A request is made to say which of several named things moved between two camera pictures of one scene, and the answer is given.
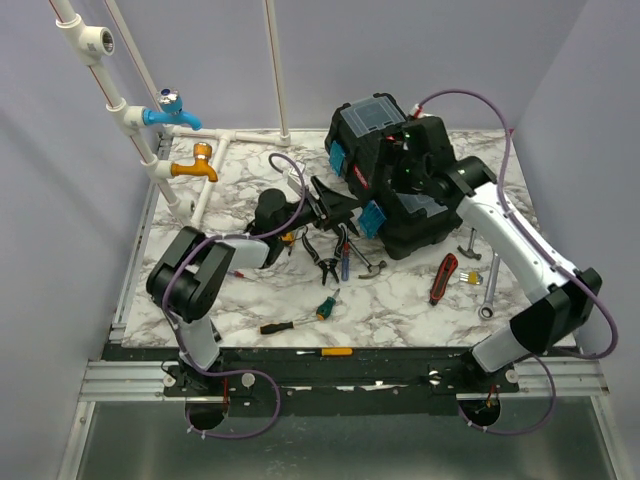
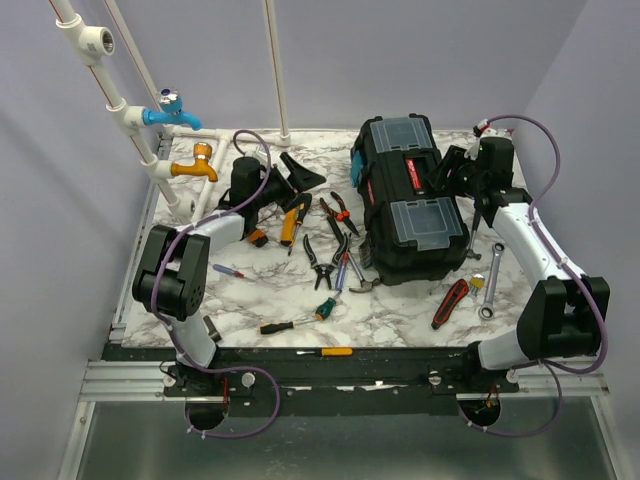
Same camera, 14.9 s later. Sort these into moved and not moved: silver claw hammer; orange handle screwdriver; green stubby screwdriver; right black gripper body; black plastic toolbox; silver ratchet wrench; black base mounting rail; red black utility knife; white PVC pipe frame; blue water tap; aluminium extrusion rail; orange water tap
Moved: red black utility knife; right black gripper body; black plastic toolbox; silver claw hammer
Not moved: aluminium extrusion rail; white PVC pipe frame; orange handle screwdriver; blue water tap; silver ratchet wrench; black base mounting rail; green stubby screwdriver; orange water tap
